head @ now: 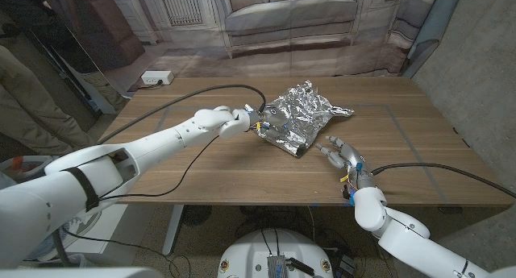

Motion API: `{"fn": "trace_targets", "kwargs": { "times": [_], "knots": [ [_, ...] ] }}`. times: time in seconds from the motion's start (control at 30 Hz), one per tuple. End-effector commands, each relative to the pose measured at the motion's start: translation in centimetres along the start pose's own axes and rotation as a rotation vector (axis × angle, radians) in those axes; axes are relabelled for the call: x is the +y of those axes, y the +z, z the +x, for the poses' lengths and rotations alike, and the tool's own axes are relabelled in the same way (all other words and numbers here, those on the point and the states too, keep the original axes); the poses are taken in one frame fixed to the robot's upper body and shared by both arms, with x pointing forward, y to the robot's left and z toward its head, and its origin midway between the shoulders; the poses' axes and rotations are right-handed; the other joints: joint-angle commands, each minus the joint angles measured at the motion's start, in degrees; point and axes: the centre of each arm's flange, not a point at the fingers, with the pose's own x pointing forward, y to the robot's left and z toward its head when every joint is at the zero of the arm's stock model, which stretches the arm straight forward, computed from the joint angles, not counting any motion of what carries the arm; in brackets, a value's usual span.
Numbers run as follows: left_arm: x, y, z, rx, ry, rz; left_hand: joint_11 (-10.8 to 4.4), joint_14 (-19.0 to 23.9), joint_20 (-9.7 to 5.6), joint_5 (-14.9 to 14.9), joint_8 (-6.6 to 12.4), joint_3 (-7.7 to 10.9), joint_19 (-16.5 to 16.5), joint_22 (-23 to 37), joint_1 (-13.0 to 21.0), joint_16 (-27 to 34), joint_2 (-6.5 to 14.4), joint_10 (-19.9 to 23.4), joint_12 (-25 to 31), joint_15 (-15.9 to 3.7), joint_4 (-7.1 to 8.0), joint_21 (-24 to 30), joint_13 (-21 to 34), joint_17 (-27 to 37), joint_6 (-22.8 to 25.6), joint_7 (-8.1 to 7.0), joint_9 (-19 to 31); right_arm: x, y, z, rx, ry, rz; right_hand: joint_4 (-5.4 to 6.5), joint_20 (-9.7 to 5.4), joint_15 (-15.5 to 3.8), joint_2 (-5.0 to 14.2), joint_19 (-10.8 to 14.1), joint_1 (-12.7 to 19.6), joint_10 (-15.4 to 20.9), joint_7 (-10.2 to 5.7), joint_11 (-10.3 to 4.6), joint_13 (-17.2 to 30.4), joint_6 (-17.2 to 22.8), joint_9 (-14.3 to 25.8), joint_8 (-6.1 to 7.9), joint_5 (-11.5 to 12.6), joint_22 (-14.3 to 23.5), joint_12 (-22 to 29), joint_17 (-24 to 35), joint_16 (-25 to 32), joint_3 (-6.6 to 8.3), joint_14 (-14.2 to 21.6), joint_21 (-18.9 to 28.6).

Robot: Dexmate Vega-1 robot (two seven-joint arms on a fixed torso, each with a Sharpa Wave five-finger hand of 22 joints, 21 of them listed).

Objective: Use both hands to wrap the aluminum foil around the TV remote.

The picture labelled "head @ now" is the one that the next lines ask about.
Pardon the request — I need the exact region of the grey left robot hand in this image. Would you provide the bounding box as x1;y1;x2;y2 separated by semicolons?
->
245;104;289;134

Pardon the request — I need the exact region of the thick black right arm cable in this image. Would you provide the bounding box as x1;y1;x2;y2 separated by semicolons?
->
370;162;516;199

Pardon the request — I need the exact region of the white floor mat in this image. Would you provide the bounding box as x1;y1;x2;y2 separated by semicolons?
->
76;204;156;267

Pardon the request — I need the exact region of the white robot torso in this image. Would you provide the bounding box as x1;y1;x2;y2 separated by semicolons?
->
217;228;335;278

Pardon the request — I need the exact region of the blue-grey backdrop pole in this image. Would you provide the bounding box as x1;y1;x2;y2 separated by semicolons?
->
401;0;464;78

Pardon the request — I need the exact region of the white table leg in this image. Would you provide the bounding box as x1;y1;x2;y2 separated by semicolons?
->
161;205;185;257

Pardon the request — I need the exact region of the white plastic container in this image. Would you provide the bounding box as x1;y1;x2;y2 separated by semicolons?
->
0;155;54;183

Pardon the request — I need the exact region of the printed living room backdrop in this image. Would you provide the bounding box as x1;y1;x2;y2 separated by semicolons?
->
35;0;443;98

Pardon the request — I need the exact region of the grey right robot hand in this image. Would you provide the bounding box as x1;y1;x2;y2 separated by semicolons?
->
315;135;377;191

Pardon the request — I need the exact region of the aluminum foil sheet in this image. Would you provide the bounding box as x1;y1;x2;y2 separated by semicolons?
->
257;80;355;159

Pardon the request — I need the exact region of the black round floor fan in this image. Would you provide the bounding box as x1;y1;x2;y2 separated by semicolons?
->
181;205;213;226

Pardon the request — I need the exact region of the white power strip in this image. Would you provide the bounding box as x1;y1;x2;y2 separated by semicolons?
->
140;70;175;85

